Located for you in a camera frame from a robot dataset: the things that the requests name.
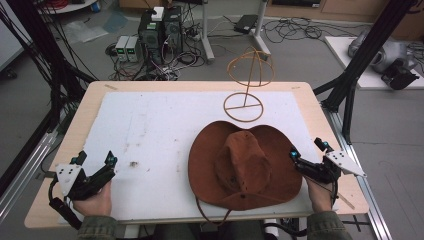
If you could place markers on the black frame strut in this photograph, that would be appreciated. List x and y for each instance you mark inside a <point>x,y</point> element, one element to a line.
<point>366,53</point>
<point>43,53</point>

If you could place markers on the white platform board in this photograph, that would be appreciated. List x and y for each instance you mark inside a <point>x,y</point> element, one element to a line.
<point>366,76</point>

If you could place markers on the aluminium rail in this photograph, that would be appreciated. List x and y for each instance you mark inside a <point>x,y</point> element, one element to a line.
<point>363,186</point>
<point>23,173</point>

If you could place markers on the clear plastic sheet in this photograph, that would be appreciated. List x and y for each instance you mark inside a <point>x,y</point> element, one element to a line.
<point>83,30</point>

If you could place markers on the black device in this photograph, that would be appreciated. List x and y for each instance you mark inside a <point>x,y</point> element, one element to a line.
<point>398,75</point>

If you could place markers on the white table mat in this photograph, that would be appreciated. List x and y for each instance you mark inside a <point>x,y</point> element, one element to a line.
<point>150,150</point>

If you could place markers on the wooden stick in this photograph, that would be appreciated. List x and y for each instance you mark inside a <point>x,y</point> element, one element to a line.
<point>346,201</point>

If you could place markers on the black computer tower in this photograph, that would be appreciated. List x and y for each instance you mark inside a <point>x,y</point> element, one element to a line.
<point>173,31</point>
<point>151,36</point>

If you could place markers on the person's left hand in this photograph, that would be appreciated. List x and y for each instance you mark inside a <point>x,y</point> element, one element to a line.
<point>92,202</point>

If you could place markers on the person's right hand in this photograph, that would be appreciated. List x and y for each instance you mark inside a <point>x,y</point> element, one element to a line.
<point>318,197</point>

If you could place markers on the white table leg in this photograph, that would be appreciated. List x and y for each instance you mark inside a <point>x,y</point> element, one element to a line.
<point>207,33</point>
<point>261,30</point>

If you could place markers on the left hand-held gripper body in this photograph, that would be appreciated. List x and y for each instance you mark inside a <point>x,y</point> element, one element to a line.
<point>68,176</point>

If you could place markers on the grey rounded device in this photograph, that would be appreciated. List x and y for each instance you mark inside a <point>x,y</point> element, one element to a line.
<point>386,53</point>

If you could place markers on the grey power supply unit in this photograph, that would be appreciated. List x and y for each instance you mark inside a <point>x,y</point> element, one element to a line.
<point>121,49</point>
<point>133,50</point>

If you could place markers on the brown cowboy hat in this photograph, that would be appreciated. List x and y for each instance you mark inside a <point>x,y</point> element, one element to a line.
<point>245,166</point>

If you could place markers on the black flat box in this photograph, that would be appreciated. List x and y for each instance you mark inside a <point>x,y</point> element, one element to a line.
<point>245,23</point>

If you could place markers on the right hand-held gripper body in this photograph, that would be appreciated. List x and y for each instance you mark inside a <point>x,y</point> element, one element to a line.
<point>336,165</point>

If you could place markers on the white box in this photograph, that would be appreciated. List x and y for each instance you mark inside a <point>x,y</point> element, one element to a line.
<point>157,13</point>

